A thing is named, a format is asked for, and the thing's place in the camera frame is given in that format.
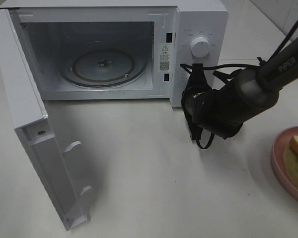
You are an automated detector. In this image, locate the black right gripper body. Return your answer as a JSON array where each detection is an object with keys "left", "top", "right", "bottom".
[{"left": 181, "top": 63, "right": 240, "bottom": 140}]

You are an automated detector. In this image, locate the pink round plate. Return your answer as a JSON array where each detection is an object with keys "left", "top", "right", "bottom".
[{"left": 270, "top": 126, "right": 298, "bottom": 201}]

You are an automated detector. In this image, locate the white microwave door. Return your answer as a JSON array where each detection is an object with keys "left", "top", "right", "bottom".
[{"left": 0, "top": 9, "right": 93, "bottom": 230}]

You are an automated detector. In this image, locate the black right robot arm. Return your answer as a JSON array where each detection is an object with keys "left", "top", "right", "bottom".
[{"left": 181, "top": 37, "right": 298, "bottom": 140}]

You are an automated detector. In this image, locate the upper white power knob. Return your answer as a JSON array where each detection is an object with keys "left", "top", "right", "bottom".
[{"left": 190, "top": 35, "right": 211, "bottom": 58}]

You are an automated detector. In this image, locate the white warning label sticker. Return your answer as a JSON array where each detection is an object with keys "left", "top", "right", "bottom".
[{"left": 158, "top": 44, "right": 171, "bottom": 72}]

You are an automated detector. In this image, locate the glass microwave turntable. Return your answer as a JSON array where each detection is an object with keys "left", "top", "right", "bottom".
[{"left": 58, "top": 41, "right": 152, "bottom": 88}]

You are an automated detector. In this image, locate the white microwave oven body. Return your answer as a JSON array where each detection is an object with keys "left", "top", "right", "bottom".
[{"left": 0, "top": 0, "right": 228, "bottom": 107}]

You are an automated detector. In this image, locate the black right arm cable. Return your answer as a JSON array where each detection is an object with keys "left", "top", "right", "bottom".
[{"left": 179, "top": 0, "right": 298, "bottom": 150}]

